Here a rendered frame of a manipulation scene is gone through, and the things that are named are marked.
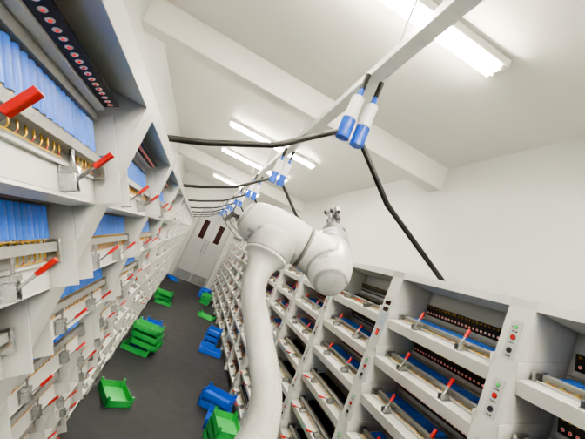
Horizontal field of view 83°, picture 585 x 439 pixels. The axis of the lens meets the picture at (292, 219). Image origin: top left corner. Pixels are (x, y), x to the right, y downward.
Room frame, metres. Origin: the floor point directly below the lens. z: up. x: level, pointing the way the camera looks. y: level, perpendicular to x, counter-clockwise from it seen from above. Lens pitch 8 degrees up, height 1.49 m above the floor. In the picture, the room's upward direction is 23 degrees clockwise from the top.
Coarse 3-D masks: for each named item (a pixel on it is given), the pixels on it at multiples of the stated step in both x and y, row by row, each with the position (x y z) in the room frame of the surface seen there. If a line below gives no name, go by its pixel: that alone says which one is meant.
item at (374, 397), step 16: (368, 384) 1.71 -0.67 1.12; (384, 384) 1.73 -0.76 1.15; (368, 400) 1.63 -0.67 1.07; (384, 400) 1.64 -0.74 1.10; (400, 400) 1.63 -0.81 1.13; (416, 400) 1.59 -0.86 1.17; (384, 416) 1.50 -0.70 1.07; (400, 416) 1.51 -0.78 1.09; (416, 416) 1.48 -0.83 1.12; (432, 416) 1.48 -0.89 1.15; (400, 432) 1.39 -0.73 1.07; (416, 432) 1.40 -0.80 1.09; (432, 432) 1.28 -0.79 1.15; (448, 432) 1.37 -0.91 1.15
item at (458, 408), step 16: (384, 352) 1.71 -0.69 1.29; (400, 352) 1.73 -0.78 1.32; (416, 352) 1.69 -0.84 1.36; (432, 352) 1.58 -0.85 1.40; (384, 368) 1.62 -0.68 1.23; (400, 368) 1.52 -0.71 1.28; (416, 368) 1.50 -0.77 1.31; (432, 368) 1.54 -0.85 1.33; (448, 368) 1.48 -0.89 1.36; (464, 368) 1.39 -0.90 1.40; (400, 384) 1.49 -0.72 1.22; (416, 384) 1.39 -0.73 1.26; (432, 384) 1.41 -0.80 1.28; (448, 384) 1.28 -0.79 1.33; (464, 384) 1.38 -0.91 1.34; (480, 384) 1.32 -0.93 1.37; (432, 400) 1.30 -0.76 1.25; (448, 400) 1.27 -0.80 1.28; (464, 400) 1.24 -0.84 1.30; (448, 416) 1.21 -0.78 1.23; (464, 416) 1.16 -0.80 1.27; (464, 432) 1.14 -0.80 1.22
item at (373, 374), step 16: (400, 288) 1.70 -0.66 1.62; (416, 288) 1.73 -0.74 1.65; (400, 304) 1.71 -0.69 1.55; (416, 304) 1.73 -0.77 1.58; (384, 336) 1.71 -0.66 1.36; (400, 336) 1.73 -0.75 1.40; (368, 352) 1.76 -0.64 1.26; (368, 368) 1.71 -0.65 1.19; (352, 416) 1.70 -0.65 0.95; (368, 416) 1.72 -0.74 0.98; (336, 432) 1.78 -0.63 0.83
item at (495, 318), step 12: (432, 300) 1.74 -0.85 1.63; (444, 300) 1.66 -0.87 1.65; (456, 300) 1.59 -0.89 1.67; (456, 312) 1.57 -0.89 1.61; (468, 312) 1.50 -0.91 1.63; (480, 312) 1.45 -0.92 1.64; (492, 312) 1.39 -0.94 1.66; (492, 324) 1.37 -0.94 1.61; (576, 348) 1.07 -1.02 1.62; (552, 432) 1.07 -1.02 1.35
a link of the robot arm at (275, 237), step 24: (240, 216) 0.75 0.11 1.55; (264, 216) 0.73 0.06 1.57; (288, 216) 0.75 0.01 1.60; (264, 240) 0.72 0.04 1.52; (288, 240) 0.73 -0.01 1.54; (264, 264) 0.73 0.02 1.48; (264, 288) 0.73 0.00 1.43; (264, 312) 0.71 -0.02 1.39; (264, 336) 0.69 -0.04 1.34; (264, 360) 0.68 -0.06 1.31; (264, 384) 0.67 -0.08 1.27; (264, 408) 0.66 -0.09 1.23; (240, 432) 0.66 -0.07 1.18; (264, 432) 0.64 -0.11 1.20
